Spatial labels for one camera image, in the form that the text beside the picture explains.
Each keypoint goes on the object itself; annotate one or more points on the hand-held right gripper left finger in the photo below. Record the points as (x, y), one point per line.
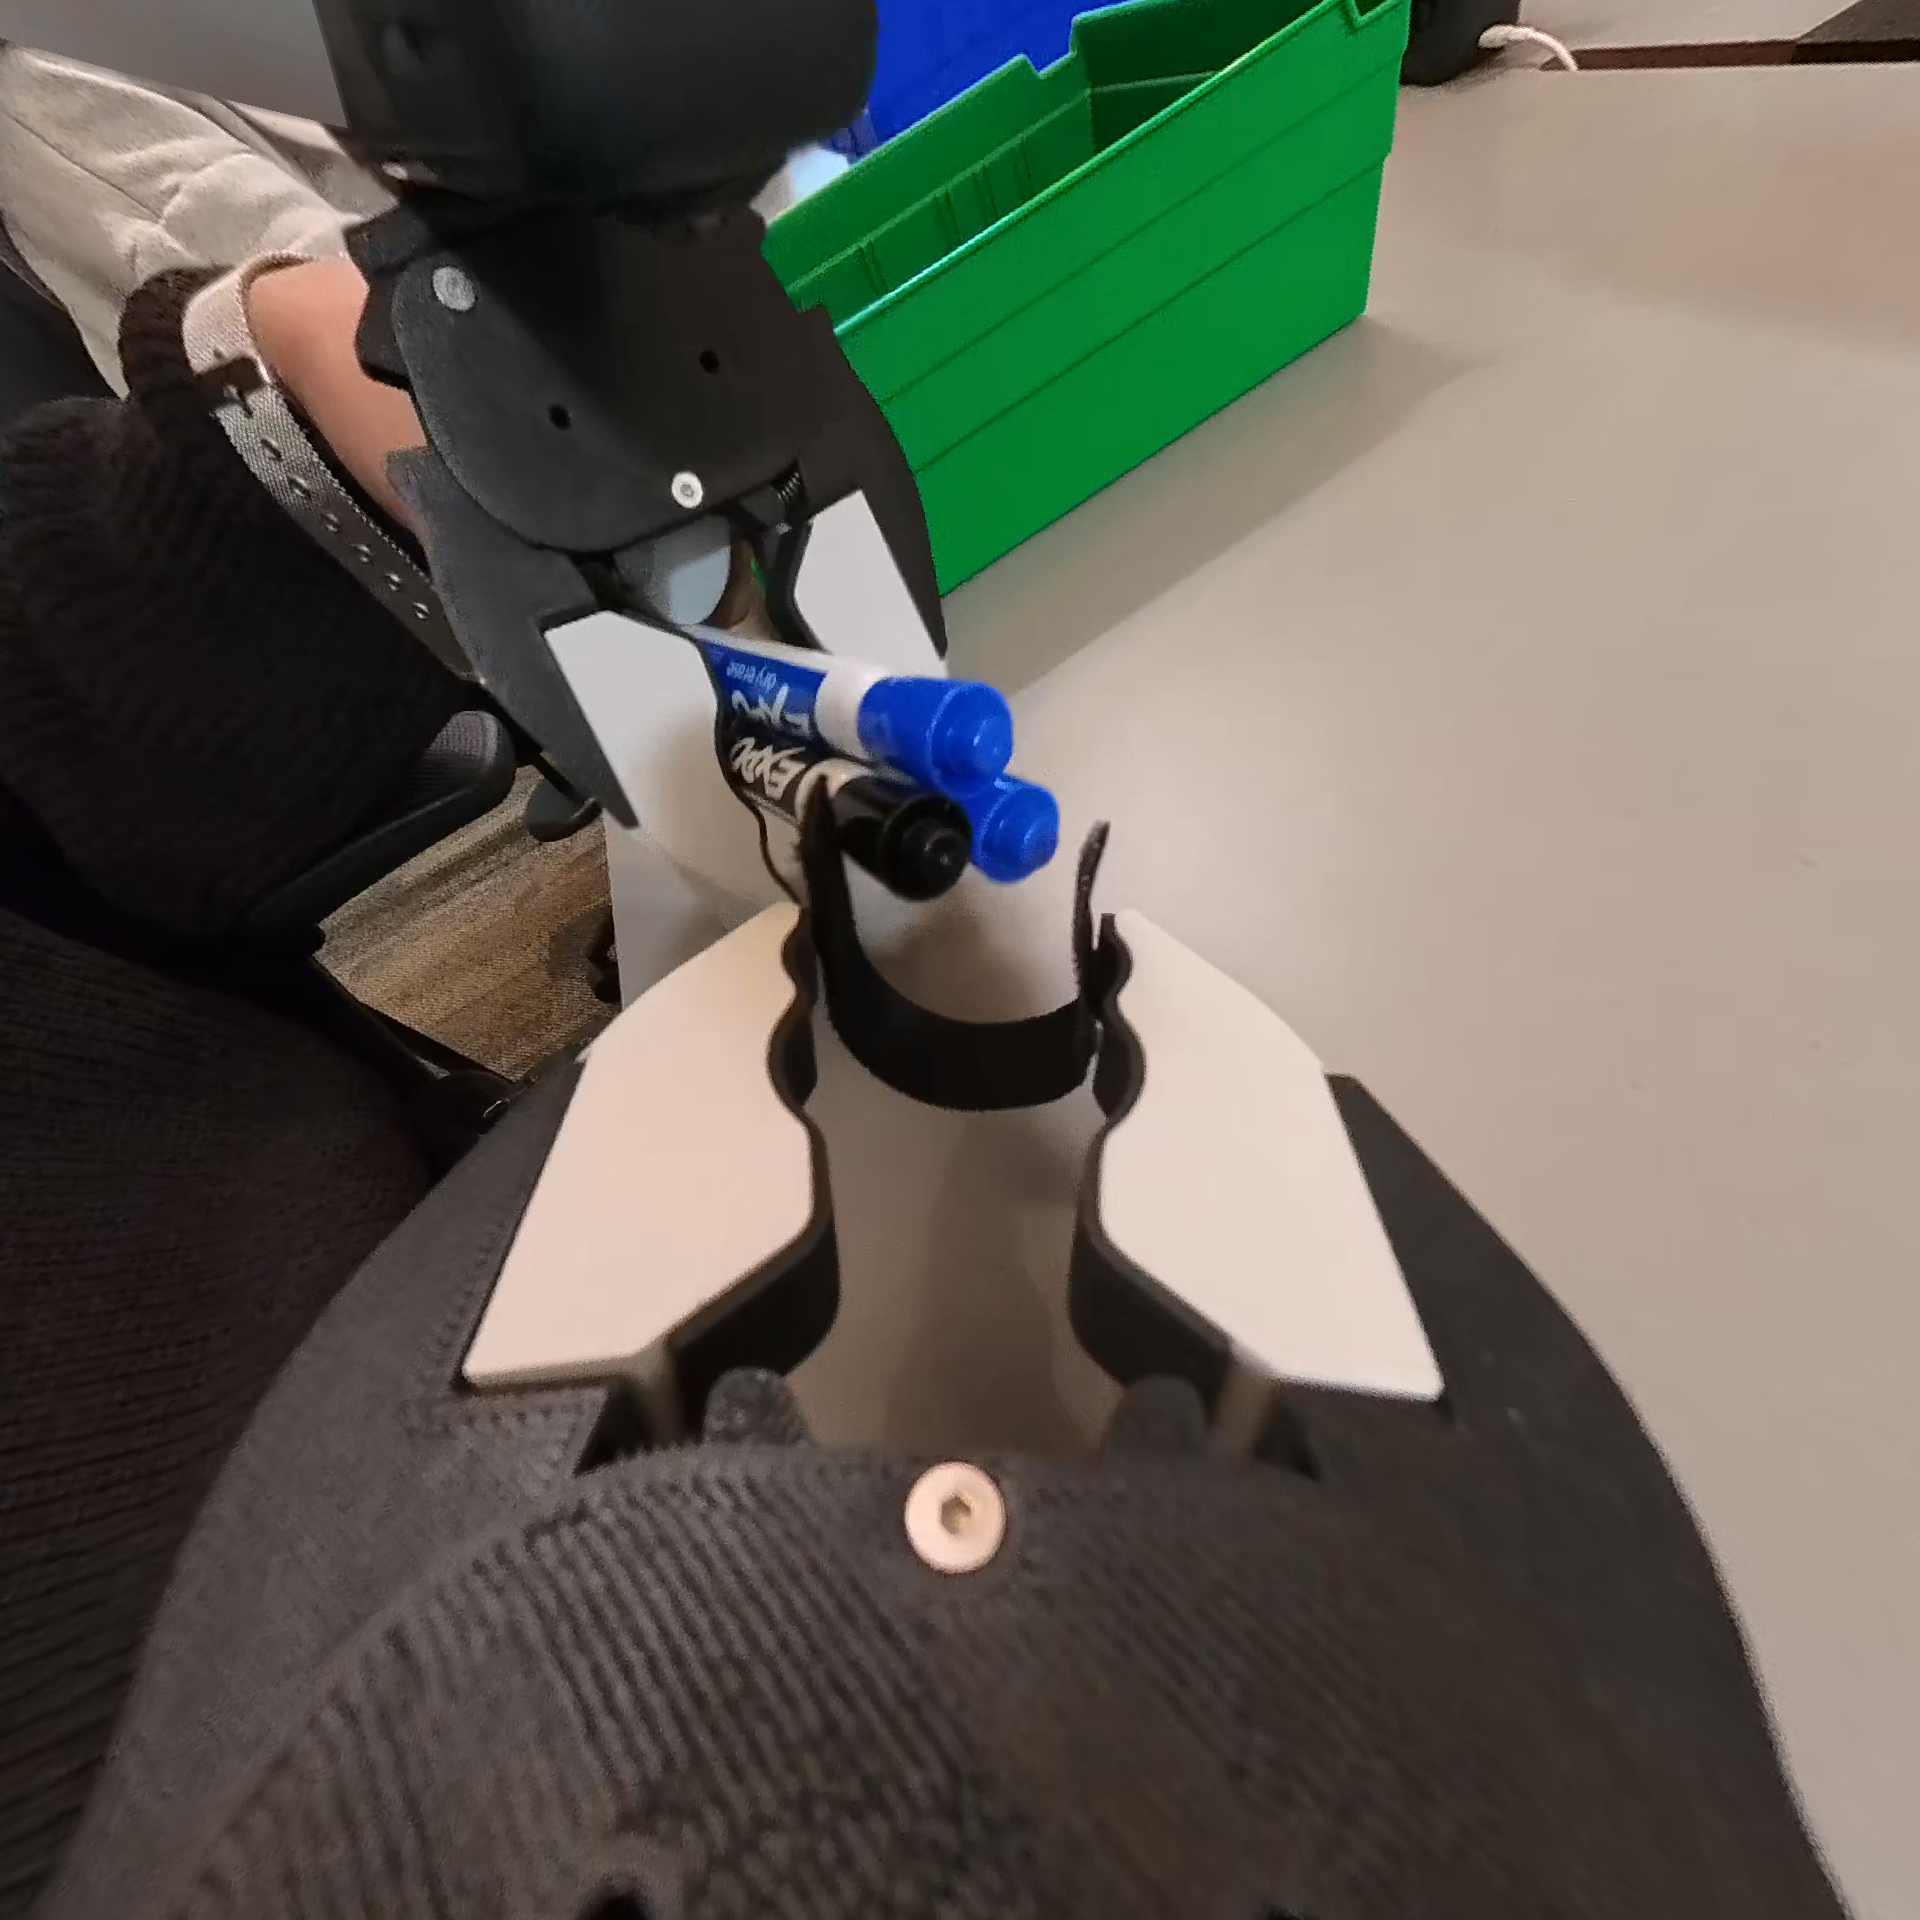
(661, 1199)

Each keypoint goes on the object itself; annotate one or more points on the person's black clothing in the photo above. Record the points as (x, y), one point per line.
(181, 1274)

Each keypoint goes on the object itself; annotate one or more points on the blue plastic bin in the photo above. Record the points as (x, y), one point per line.
(960, 59)

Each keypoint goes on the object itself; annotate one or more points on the black dry erase marker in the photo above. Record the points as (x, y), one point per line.
(916, 848)

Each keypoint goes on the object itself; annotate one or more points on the person's left hand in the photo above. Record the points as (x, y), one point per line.
(309, 346)

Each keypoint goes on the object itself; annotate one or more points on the black power adapter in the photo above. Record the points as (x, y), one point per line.
(1455, 39)

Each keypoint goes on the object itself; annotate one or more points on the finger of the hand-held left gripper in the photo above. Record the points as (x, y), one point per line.
(645, 720)
(870, 586)

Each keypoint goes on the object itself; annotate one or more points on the metal band wristwatch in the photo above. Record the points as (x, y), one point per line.
(219, 322)

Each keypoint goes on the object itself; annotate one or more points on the grey desk with wooden edge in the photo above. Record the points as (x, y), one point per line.
(1502, 750)

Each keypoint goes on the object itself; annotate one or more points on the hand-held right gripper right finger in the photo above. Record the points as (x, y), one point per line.
(1245, 1199)

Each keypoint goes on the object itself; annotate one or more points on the person's left forearm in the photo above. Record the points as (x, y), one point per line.
(151, 601)

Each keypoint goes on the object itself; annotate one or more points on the blue dry erase marker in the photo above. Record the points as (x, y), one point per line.
(1013, 829)
(931, 727)

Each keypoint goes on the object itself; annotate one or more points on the green plastic bin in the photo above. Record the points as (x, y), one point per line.
(1142, 270)

